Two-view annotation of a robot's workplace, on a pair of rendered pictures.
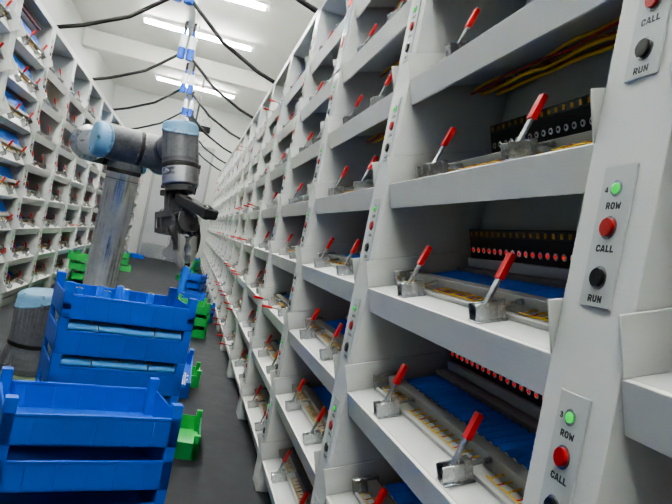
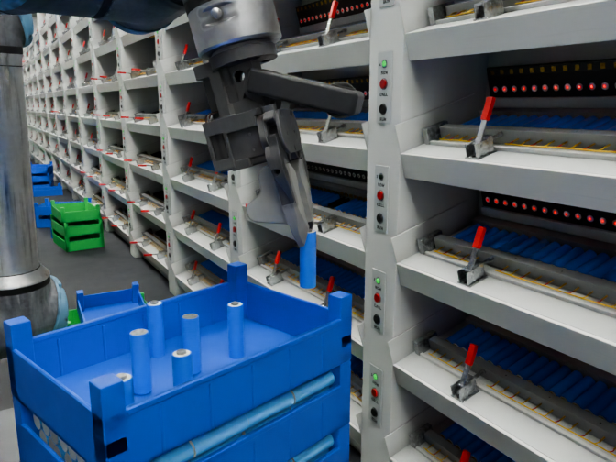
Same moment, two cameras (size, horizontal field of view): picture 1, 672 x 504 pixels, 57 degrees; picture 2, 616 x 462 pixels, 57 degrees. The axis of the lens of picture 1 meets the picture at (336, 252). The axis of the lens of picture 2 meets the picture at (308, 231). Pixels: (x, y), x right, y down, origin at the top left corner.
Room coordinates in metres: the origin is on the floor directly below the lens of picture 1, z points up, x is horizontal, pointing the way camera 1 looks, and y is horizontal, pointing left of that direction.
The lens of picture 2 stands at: (0.94, 0.52, 0.77)
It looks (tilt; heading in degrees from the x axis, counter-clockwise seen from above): 13 degrees down; 344
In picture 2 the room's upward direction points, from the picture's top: straight up
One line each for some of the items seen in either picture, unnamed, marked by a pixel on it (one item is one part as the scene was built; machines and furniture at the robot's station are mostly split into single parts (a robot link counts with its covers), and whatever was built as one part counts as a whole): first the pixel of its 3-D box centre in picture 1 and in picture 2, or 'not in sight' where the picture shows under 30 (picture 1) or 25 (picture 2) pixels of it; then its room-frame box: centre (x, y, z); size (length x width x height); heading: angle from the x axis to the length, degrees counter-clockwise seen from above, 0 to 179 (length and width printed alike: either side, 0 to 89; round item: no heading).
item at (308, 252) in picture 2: (183, 278); (308, 258); (1.52, 0.35, 0.60); 0.02 x 0.02 x 0.06
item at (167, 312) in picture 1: (124, 300); (191, 341); (1.52, 0.48, 0.52); 0.30 x 0.20 x 0.08; 120
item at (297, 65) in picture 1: (278, 216); (186, 79); (3.27, 0.33, 0.87); 0.20 x 0.09 x 1.73; 103
